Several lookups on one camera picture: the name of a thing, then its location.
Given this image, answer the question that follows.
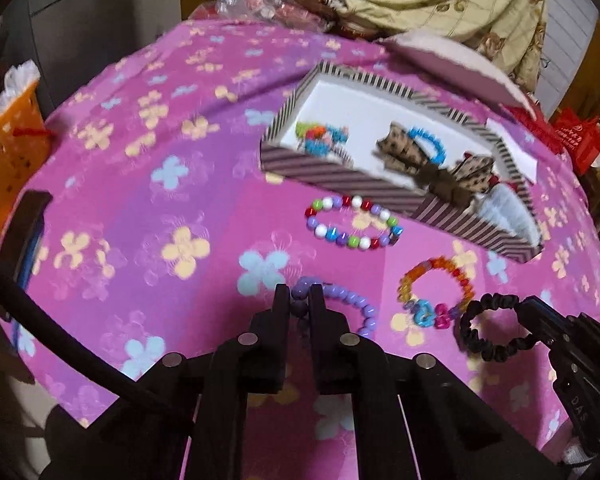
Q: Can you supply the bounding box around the orange crystal bead bracelet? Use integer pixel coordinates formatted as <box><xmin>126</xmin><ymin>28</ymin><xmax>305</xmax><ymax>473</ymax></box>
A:
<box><xmin>396</xmin><ymin>256</ymin><xmax>477</xmax><ymax>330</ymax></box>

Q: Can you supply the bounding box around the black cable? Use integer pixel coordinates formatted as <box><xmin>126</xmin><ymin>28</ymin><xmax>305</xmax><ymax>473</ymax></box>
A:
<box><xmin>0</xmin><ymin>249</ymin><xmax>152</xmax><ymax>406</ymax></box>

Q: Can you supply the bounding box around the blue bead bracelet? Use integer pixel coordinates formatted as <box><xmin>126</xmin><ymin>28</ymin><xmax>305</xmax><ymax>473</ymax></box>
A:
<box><xmin>406</xmin><ymin>124</ymin><xmax>448</xmax><ymax>166</ymax></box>

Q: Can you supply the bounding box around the red ribbon bow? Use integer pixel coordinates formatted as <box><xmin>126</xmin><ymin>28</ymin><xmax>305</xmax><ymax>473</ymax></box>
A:
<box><xmin>454</xmin><ymin>153</ymin><xmax>518</xmax><ymax>194</ymax></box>

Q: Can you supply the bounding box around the white paper sheet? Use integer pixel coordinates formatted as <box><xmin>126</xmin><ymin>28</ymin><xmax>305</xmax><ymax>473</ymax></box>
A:
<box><xmin>486</xmin><ymin>119</ymin><xmax>538</xmax><ymax>184</ymax></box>

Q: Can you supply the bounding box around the pink floral bed sheet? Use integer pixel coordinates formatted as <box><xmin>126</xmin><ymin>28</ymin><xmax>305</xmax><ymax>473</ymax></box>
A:
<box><xmin>0</xmin><ymin>21</ymin><xmax>600</xmax><ymax>479</ymax></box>

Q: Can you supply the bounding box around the red cloth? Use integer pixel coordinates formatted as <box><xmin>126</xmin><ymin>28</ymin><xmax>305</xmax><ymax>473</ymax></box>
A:
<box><xmin>505</xmin><ymin>102</ymin><xmax>564</xmax><ymax>155</ymax></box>

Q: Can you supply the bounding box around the white fluffy scrunchie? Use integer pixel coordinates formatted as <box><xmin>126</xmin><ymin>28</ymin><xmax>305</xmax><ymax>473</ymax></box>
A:
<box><xmin>475</xmin><ymin>183</ymin><xmax>541</xmax><ymax>246</ymax></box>

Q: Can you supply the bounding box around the multicolour round bead bracelet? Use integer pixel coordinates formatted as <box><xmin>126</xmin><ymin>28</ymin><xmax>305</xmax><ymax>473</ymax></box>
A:
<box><xmin>303</xmin><ymin>194</ymin><xmax>406</xmax><ymax>252</ymax></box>

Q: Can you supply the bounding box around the grey refrigerator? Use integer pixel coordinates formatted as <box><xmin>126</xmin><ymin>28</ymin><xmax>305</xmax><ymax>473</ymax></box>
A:
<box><xmin>0</xmin><ymin>0</ymin><xmax>157</xmax><ymax>117</ymax></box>

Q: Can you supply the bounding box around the red plastic bag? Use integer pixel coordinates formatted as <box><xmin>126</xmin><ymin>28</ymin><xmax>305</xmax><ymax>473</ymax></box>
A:
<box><xmin>553</xmin><ymin>108</ymin><xmax>600</xmax><ymax>176</ymax></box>

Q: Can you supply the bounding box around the black scrunchie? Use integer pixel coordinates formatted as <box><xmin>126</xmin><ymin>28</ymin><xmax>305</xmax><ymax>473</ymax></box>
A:
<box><xmin>457</xmin><ymin>292</ymin><xmax>539</xmax><ymax>363</ymax></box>

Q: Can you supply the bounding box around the colourful flower bead bracelet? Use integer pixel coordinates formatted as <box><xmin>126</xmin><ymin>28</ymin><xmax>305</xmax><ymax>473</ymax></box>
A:
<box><xmin>294</xmin><ymin>120</ymin><xmax>351</xmax><ymax>158</ymax></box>

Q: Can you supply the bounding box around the striped cardboard tray box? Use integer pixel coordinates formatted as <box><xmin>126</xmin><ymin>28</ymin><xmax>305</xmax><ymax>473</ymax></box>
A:
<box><xmin>260</xmin><ymin>62</ymin><xmax>543</xmax><ymax>262</ymax></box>

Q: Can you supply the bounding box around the leopard print bow scrunchie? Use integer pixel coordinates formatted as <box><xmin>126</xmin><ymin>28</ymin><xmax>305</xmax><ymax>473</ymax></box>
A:
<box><xmin>376</xmin><ymin>122</ymin><xmax>480</xmax><ymax>210</ymax></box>

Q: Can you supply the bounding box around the purple bead bracelet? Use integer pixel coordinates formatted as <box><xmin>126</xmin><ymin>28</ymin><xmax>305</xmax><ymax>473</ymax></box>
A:
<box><xmin>290</xmin><ymin>275</ymin><xmax>380</xmax><ymax>339</ymax></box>

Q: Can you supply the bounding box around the pale pink pillow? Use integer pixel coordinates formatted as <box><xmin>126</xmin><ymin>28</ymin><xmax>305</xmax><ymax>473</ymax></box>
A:
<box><xmin>381</xmin><ymin>29</ymin><xmax>536</xmax><ymax>119</ymax></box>

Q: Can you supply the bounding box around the orange plastic basket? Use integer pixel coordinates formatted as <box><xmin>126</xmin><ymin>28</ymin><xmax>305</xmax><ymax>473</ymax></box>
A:
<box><xmin>0</xmin><ymin>82</ymin><xmax>53</xmax><ymax>238</ymax></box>

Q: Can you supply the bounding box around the clear plastic bag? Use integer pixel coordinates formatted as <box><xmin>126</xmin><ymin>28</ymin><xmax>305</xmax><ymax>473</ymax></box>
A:
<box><xmin>214</xmin><ymin>0</ymin><xmax>332</xmax><ymax>32</ymax></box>

